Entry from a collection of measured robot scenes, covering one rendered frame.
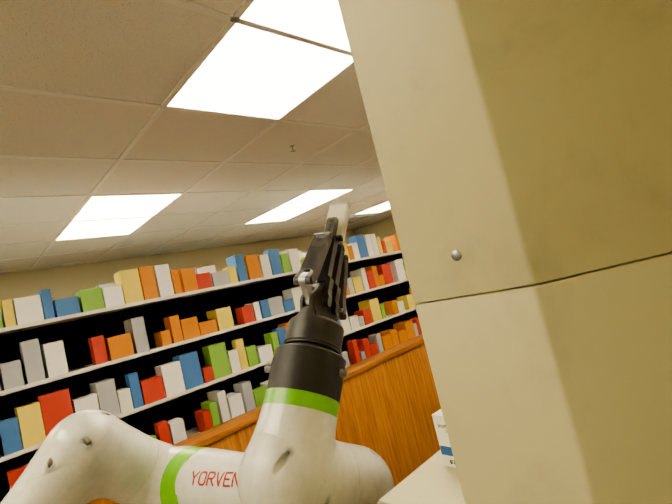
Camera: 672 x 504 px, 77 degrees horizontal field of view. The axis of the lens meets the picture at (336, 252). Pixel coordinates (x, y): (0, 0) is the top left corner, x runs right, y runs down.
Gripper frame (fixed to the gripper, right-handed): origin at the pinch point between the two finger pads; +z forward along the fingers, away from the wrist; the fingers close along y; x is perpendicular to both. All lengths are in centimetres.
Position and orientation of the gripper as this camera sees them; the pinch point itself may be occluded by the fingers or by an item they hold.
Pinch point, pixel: (336, 223)
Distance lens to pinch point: 65.2
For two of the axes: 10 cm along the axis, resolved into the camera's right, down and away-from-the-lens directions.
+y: 3.8, 5.1, 7.7
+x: 9.1, -0.6, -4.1
